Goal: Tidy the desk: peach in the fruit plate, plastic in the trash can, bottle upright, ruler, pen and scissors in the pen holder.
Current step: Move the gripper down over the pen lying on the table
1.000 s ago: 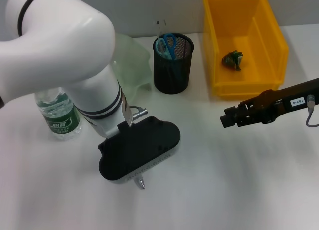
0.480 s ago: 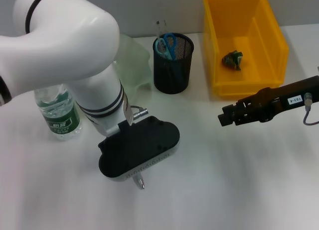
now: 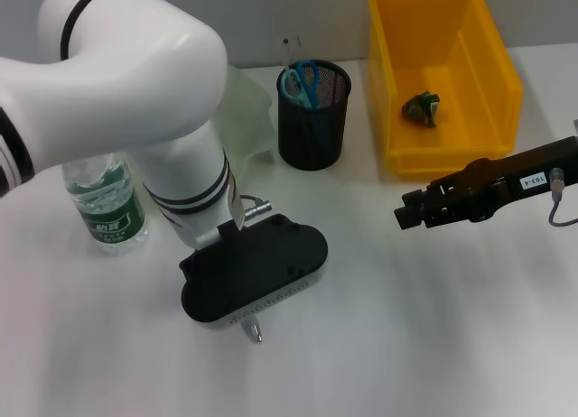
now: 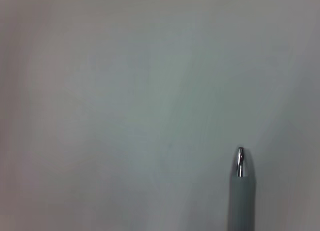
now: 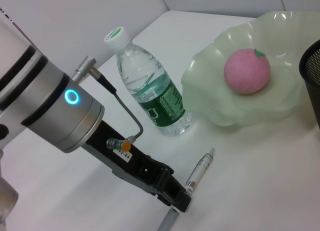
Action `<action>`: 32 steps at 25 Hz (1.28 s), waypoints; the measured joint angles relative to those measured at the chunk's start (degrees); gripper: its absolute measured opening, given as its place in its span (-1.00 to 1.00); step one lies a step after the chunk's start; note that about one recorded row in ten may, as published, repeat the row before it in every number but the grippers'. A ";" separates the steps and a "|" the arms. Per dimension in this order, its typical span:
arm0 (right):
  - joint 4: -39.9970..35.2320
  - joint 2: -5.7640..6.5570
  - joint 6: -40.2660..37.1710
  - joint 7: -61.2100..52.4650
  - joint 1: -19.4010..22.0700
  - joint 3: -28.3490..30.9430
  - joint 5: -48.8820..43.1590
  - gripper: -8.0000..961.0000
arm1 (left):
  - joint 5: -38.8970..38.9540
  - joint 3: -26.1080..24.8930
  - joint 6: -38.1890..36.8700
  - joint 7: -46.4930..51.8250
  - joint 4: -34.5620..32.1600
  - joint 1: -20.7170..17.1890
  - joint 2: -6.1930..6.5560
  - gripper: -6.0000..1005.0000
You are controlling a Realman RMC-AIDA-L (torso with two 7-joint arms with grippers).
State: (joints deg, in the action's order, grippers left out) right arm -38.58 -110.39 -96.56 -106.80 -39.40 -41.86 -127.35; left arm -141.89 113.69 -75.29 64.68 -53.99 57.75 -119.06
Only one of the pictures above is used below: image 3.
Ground clear green-label water bottle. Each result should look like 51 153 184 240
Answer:
61 153 150 257

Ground silver white pen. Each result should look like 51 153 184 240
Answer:
241 320 265 345

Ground clear plastic ruler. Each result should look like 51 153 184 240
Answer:
278 35 304 98

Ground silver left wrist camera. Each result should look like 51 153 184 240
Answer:
178 212 330 331

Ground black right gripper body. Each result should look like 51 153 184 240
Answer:
460 135 578 223

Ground yellow plastic bin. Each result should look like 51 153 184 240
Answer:
366 0 525 182

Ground black mesh pen holder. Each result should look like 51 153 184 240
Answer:
276 59 352 171

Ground green plastic wrapper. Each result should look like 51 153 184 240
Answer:
400 90 442 130

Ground green wavy glass fruit plate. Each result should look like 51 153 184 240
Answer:
210 64 276 189

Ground left arm grey cable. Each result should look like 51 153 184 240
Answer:
238 193 273 216

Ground blue scissors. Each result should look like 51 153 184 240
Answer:
280 60 335 156

